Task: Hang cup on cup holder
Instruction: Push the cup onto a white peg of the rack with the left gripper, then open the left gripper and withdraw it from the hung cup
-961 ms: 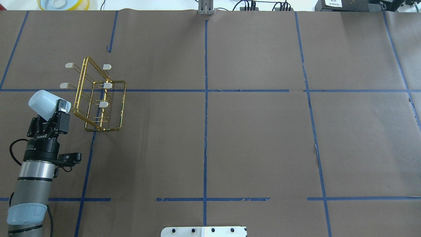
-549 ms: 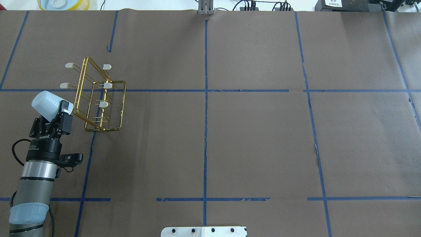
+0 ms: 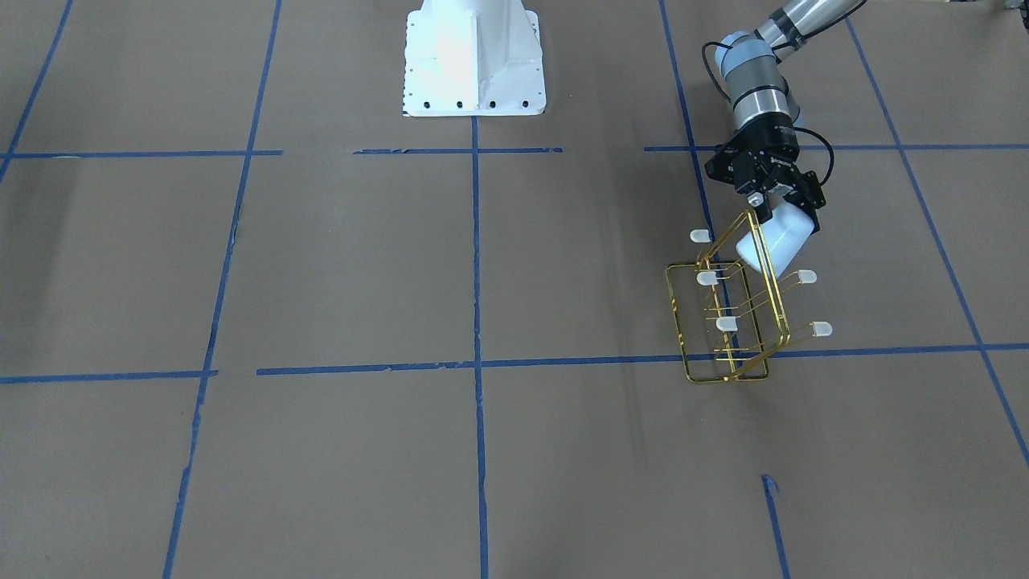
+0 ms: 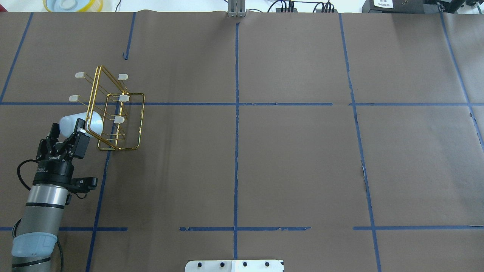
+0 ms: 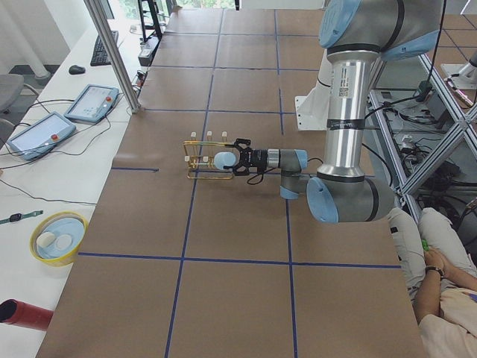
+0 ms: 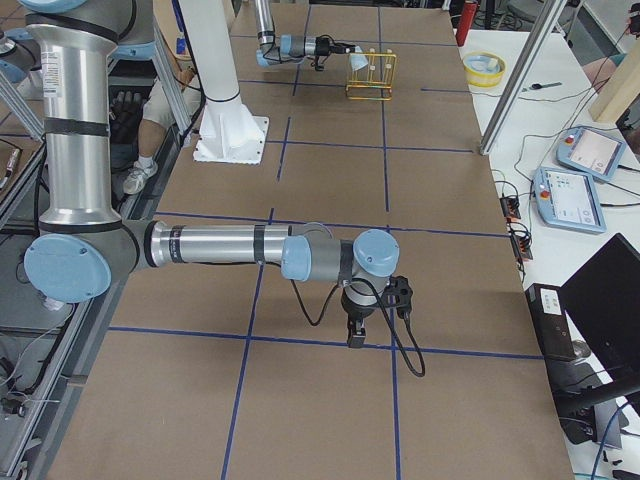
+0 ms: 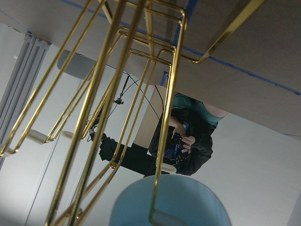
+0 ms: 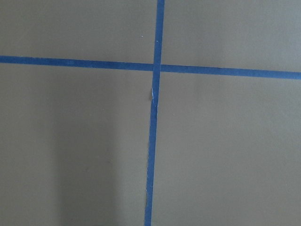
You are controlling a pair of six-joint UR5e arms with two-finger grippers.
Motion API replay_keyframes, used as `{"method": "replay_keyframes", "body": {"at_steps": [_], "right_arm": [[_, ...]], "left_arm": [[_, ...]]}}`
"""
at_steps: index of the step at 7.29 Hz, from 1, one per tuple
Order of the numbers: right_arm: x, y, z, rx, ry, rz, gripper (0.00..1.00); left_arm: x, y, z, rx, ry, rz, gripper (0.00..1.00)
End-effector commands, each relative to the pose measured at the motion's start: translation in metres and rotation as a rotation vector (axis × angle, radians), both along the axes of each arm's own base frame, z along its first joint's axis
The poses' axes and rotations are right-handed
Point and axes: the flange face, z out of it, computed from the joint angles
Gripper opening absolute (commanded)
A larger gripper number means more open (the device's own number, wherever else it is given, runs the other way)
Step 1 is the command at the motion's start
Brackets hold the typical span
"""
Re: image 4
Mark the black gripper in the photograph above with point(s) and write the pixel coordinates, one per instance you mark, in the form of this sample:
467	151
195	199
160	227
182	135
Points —
54	168

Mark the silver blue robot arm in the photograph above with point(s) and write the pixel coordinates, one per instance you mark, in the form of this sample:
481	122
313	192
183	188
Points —
36	234

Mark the yellow rimmed blue bowl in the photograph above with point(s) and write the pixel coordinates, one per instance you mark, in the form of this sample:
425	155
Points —
73	5

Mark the black power strip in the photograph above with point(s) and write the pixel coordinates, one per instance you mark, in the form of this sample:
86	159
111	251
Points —
306	7

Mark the brown paper table cover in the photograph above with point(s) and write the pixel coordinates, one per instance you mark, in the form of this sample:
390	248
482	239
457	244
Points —
333	142

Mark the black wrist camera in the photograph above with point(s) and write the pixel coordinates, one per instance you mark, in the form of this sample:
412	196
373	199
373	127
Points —
83	185

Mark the gold wire cup holder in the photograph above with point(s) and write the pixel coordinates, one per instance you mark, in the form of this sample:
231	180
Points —
114	114

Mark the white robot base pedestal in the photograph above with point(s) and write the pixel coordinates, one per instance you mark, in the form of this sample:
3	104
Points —
235	266

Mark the aluminium frame post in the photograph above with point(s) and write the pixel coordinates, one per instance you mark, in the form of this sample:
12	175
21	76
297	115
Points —
236	8

